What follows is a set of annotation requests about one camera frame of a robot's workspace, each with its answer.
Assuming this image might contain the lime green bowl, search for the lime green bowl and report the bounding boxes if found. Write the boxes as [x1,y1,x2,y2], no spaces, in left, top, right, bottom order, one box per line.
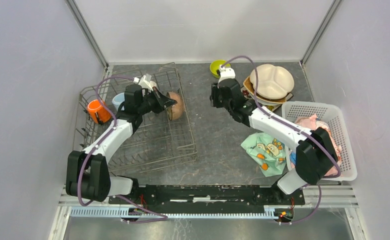
[209,59,226,79]

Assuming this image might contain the light blue mug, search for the light blue mug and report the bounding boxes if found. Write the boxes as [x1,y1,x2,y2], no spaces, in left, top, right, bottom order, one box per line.
[111,92,125,111]

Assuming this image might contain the pink patterned cloth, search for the pink patterned cloth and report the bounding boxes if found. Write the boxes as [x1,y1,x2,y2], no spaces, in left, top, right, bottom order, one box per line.
[294,114,342,167]

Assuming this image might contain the white plastic basket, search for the white plastic basket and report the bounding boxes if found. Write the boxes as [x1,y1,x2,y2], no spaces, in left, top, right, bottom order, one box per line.
[281,101,358,182]

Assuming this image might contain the cream divided plate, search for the cream divided plate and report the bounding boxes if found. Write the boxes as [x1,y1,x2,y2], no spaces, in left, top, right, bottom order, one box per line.
[249,64,295,100]

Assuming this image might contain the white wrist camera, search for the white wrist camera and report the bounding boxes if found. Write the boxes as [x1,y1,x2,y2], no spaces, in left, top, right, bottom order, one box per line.
[133,73,158,97]
[216,66,236,83]

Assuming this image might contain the grey wire dish rack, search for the grey wire dish rack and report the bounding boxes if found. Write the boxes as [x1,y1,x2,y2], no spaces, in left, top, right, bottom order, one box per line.
[73,62,197,176]

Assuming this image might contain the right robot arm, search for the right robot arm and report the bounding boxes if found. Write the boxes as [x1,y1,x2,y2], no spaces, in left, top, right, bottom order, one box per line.
[210,78,339,204]

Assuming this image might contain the beige brown-rimmed bowl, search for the beige brown-rimmed bowl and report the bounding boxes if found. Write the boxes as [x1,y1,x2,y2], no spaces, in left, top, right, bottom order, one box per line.
[166,91,185,121]

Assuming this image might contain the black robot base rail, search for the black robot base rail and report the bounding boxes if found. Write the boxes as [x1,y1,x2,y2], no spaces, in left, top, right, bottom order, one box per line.
[108,185,306,223]

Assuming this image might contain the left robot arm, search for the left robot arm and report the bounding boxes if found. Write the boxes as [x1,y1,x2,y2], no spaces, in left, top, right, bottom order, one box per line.
[65,84,184,206]

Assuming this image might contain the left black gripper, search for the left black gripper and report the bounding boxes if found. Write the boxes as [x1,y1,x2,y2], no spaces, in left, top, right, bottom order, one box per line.
[137,86,176,115]

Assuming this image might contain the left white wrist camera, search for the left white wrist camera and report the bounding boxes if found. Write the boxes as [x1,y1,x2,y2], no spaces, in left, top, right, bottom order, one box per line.
[133,73,158,97]

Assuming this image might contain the orange mug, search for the orange mug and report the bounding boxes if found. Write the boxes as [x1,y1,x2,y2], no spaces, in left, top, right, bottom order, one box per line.
[86,99,112,125]

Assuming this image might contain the green cartoon cloth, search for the green cartoon cloth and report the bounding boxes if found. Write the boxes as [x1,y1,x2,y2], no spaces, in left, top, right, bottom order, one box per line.
[240,132,286,177]

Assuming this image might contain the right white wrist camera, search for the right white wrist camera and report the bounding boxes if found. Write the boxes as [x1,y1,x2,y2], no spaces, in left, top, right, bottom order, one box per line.
[216,66,236,83]

